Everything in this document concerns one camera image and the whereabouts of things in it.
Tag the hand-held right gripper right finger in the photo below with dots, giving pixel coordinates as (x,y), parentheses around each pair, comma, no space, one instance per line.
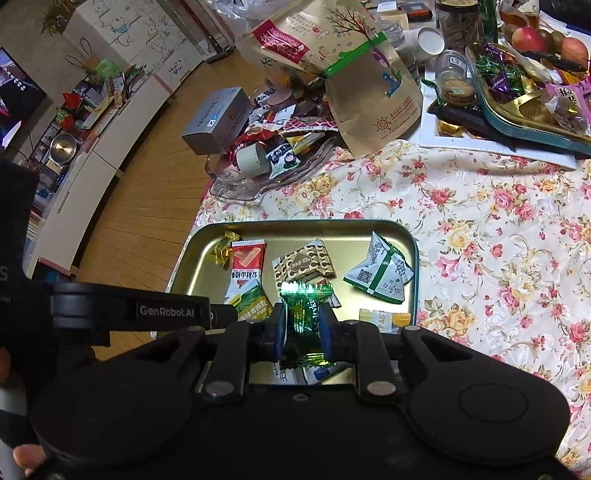
(326,332)

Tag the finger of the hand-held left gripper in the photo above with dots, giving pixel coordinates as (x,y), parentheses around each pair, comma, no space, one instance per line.
(224,315)

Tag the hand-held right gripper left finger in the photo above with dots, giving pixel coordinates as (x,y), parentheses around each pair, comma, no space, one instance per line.
(280,332)

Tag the dark green candy wrapper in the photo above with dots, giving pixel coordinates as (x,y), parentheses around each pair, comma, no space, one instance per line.
(304,323)

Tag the green yellow snack packet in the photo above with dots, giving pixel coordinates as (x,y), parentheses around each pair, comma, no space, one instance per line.
(251,304)

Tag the blue white candy packet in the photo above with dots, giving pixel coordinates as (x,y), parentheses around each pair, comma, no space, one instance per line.
(334,373)

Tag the grey white snack packet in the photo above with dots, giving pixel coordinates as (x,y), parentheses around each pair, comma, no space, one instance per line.
(288,376)

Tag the red white snack packet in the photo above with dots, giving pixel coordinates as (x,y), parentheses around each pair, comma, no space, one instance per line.
(247,272)

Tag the yellow silver snack packet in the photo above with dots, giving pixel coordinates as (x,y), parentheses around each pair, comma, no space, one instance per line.
(383,319)

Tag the gold heart patterned snack packet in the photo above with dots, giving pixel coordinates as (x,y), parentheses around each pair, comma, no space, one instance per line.
(300,263)

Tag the green white triangular snack packet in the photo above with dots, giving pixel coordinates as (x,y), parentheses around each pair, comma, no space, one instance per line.
(383,277)

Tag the gold metal tray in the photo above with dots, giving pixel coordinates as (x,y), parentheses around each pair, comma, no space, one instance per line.
(332,235)

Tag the jar of brown snacks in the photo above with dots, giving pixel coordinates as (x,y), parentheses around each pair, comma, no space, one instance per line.
(457,25)

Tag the person's left hand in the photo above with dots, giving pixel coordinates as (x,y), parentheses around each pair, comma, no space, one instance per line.
(30,457)

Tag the gold wrapped candy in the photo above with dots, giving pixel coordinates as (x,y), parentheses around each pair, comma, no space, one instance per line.
(221,251)

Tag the white low cabinet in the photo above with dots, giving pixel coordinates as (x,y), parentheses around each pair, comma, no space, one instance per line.
(92,184)

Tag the small white cup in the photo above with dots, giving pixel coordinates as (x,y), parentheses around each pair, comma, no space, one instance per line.
(251,159)

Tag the blue white milk packet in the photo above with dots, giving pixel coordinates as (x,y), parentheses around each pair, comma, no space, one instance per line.
(282,161)

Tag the metal bowl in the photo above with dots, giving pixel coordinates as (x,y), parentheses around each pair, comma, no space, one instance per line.
(62,146)

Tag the grey cardboard box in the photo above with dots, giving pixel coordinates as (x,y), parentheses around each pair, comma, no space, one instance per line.
(212,120)

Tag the pile of mixed snack packets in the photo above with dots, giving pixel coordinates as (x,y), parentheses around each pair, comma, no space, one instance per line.
(304,124)

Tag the heap of household clutter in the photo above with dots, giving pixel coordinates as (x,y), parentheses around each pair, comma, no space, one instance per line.
(99,92)

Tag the white flat board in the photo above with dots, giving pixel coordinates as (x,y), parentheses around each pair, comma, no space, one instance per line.
(429,138)

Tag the kraft paper bag sun print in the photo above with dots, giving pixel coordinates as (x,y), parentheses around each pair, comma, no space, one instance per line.
(369,106)

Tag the television screen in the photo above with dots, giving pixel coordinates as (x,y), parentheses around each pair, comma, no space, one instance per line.
(18,92)

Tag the gold foil candy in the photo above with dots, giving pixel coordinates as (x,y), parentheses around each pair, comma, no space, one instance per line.
(450,128)

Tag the black snack packet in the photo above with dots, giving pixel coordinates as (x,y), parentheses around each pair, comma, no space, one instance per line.
(461,117)

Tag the white box with rabbit drawings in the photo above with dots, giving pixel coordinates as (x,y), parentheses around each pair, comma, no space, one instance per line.
(138,41)

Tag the large teal tin with sweets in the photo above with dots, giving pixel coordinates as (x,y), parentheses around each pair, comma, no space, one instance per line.
(508,129)

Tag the clear plastic cookie jar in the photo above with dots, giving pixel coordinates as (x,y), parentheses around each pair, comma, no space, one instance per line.
(455,78)

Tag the clear plastic bag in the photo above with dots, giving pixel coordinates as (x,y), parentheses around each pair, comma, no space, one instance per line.
(240,9)

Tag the white paper cup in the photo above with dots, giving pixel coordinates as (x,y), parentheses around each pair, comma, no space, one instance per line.
(429,41)

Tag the heap of purple green candies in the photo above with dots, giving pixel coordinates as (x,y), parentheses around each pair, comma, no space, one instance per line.
(501,74)

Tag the pink snack bag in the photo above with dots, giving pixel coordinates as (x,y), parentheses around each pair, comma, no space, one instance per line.
(572,99)

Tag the tall green box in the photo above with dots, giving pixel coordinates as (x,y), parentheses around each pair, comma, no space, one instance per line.
(488,21)

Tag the brown kiwi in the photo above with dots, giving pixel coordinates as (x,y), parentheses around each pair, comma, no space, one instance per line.
(556,40)

